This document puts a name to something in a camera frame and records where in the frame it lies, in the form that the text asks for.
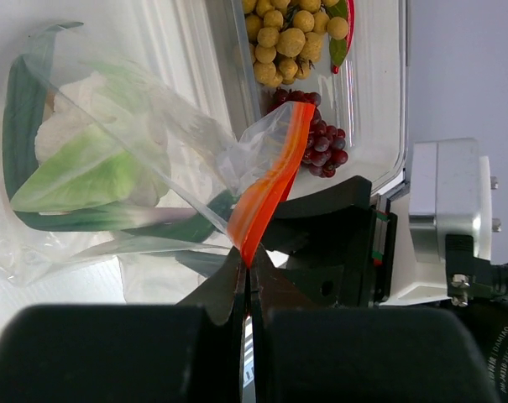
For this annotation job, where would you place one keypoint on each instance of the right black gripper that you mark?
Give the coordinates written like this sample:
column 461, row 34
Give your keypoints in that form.
column 343, row 251

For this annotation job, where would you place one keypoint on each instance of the red chili pepper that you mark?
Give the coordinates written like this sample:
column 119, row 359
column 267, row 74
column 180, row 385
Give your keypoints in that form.
column 339, row 48

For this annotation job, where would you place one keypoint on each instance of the clear plastic food bin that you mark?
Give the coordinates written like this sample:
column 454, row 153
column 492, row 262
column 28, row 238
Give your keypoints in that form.
column 366, row 98

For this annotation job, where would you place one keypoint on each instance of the white cauliflower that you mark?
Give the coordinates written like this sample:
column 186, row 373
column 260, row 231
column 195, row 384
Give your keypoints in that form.
column 79, row 165

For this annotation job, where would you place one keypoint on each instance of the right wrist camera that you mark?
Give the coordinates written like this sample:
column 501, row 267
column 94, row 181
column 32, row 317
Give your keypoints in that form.
column 443, row 239

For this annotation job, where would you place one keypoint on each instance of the clear zip top bag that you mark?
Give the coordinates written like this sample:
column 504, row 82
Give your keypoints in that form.
column 191, row 152

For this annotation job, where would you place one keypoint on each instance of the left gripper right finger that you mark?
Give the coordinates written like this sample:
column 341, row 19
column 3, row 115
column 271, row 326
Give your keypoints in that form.
column 308, row 353

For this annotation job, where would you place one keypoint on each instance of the red grape bunch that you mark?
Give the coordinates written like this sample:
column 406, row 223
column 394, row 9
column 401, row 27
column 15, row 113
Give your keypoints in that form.
column 326, row 144

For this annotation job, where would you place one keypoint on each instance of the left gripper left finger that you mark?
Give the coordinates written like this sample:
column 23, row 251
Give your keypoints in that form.
column 192, row 351

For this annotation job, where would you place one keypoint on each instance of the brown longan cluster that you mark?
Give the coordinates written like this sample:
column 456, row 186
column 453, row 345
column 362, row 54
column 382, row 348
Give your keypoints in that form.
column 288, row 38

